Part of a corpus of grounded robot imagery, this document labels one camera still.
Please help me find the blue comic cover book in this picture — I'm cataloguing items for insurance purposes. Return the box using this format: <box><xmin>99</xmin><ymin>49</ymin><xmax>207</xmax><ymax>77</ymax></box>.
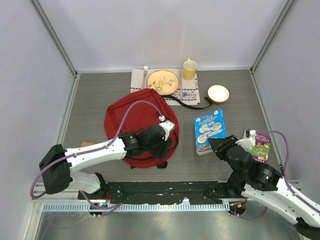
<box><xmin>194</xmin><ymin>108</ymin><xmax>227</xmax><ymax>156</ymax></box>

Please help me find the purple treehouse book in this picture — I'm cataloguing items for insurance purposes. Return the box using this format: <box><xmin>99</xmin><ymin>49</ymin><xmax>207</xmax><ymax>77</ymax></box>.
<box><xmin>246</xmin><ymin>133</ymin><xmax>272</xmax><ymax>164</ymax></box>

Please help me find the red backpack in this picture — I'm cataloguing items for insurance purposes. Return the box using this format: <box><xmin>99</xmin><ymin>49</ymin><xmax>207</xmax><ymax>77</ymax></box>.
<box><xmin>104</xmin><ymin>89</ymin><xmax>180</xmax><ymax>169</ymax></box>

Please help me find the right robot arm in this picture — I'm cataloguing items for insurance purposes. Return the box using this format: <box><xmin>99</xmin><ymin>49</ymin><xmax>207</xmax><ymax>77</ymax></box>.
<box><xmin>208</xmin><ymin>130</ymin><xmax>320</xmax><ymax>240</ymax></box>

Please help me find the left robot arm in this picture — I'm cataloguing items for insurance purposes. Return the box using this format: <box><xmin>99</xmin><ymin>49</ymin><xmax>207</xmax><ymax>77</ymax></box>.
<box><xmin>39</xmin><ymin>120</ymin><xmax>175</xmax><ymax>200</ymax></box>

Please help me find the white orange bowl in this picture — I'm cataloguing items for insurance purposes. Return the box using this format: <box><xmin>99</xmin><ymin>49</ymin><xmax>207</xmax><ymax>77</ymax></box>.
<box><xmin>207</xmin><ymin>85</ymin><xmax>230</xmax><ymax>104</ymax></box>

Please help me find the bird pattern wooden plate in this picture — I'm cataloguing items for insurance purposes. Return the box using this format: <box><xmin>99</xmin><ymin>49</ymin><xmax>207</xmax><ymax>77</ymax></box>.
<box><xmin>146</xmin><ymin>70</ymin><xmax>180</xmax><ymax>96</ymax></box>

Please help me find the patterned white placemat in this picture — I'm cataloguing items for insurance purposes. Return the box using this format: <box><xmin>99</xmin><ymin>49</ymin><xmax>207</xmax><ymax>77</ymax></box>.
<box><xmin>130</xmin><ymin>68</ymin><xmax>201</xmax><ymax>106</ymax></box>

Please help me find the tan leather wallet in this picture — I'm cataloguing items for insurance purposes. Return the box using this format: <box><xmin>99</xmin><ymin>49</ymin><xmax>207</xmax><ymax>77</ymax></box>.
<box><xmin>80</xmin><ymin>141</ymin><xmax>95</xmax><ymax>148</ymax></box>

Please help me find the yellow mug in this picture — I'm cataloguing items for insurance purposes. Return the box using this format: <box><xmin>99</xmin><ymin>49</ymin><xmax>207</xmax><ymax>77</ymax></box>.
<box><xmin>182</xmin><ymin>58</ymin><xmax>198</xmax><ymax>81</ymax></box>

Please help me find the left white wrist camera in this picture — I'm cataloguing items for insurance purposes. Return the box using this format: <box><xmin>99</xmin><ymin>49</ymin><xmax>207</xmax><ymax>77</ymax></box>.
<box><xmin>158</xmin><ymin>115</ymin><xmax>175</xmax><ymax>141</ymax></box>

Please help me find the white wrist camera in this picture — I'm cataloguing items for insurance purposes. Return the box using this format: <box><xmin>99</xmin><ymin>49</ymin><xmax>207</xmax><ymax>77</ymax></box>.
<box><xmin>158</xmin><ymin>115</ymin><xmax>175</xmax><ymax>141</ymax></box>
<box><xmin>235</xmin><ymin>129</ymin><xmax>257</xmax><ymax>150</ymax></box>

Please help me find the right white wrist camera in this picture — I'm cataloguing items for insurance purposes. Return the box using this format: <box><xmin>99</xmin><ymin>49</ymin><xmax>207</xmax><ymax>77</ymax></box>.
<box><xmin>235</xmin><ymin>129</ymin><xmax>257</xmax><ymax>150</ymax></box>

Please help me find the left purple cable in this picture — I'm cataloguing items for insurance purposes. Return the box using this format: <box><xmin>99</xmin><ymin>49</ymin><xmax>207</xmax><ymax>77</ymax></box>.
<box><xmin>29</xmin><ymin>100</ymin><xmax>166</xmax><ymax>217</ymax></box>

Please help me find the purple cable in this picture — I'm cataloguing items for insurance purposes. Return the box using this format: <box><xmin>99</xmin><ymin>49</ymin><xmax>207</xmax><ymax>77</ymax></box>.
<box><xmin>228</xmin><ymin>129</ymin><xmax>320</xmax><ymax>221</ymax></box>
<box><xmin>29</xmin><ymin>100</ymin><xmax>166</xmax><ymax>217</ymax></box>

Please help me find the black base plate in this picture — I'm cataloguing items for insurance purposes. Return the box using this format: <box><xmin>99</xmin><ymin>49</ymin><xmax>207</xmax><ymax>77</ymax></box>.
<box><xmin>85</xmin><ymin>181</ymin><xmax>243</xmax><ymax>205</ymax></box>

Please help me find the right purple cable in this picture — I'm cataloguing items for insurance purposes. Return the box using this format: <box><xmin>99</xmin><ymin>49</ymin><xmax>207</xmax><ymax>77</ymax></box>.
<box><xmin>228</xmin><ymin>129</ymin><xmax>320</xmax><ymax>221</ymax></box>

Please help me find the pink handled fork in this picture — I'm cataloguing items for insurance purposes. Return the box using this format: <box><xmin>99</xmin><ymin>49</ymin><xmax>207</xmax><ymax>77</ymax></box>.
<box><xmin>141</xmin><ymin>66</ymin><xmax>149</xmax><ymax>90</ymax></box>

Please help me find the pink handled knife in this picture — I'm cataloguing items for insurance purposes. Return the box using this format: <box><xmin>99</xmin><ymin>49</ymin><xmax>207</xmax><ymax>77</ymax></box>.
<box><xmin>178</xmin><ymin>69</ymin><xmax>183</xmax><ymax>101</ymax></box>

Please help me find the white slotted cable duct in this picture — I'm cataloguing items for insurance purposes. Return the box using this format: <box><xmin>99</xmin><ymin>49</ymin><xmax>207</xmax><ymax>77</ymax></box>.
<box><xmin>42</xmin><ymin>201</ymin><xmax>230</xmax><ymax>212</ymax></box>

